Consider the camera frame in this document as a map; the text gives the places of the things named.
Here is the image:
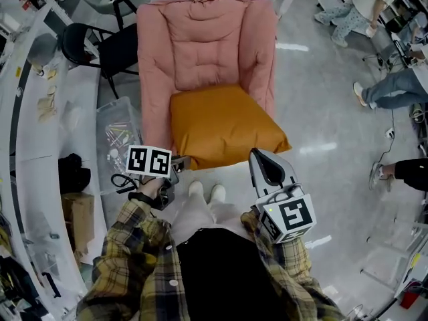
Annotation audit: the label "black floor cable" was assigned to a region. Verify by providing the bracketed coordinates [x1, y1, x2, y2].
[377, 108, 397, 167]

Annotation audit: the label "red box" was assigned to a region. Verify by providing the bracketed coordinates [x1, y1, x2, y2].
[399, 289, 421, 311]

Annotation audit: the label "clear plastic storage bin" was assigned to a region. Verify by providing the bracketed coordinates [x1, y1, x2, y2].
[96, 96, 145, 193]

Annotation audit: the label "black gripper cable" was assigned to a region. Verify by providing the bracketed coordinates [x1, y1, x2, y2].
[110, 173, 140, 194]

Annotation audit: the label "person's white shoe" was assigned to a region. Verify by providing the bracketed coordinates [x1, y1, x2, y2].
[188, 180, 205, 197]
[209, 183, 227, 205]

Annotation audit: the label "person's legs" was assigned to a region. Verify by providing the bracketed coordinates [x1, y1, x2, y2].
[170, 192, 255, 247]

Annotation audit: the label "white shelving unit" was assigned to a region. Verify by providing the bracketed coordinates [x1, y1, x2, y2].
[0, 0, 112, 321]

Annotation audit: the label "orange cushion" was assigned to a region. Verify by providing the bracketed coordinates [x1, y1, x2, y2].
[169, 84, 293, 171]

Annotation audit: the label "pile of beige wooden pieces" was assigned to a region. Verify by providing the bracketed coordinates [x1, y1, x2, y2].
[36, 85, 58, 124]

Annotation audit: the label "person's torso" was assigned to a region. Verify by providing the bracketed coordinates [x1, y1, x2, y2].
[173, 227, 288, 321]

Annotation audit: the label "person's left hand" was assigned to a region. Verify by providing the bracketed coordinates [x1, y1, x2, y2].
[136, 177, 165, 199]

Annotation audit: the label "white metal frame cart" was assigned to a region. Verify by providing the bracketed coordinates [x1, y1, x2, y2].
[359, 219, 428, 301]

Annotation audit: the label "person's right forearm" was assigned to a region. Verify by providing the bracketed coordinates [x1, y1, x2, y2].
[240, 211, 338, 321]

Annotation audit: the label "black wrist watch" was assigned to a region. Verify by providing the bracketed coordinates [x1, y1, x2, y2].
[128, 191, 158, 210]

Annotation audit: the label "brown cardboard box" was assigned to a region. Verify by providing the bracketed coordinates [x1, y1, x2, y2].
[61, 192, 96, 264]

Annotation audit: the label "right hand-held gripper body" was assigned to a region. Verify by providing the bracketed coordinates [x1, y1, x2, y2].
[249, 181, 318, 245]

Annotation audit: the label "black folding chair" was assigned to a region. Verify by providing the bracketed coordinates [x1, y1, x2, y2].
[61, 21, 140, 100]

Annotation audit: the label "person's left forearm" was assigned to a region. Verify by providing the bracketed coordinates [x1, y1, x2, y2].
[76, 197, 183, 321]

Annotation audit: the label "pink padded armchair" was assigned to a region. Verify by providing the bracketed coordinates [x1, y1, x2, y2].
[136, 0, 279, 172]

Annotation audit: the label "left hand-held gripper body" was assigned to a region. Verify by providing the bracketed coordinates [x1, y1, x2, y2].
[125, 144, 181, 213]

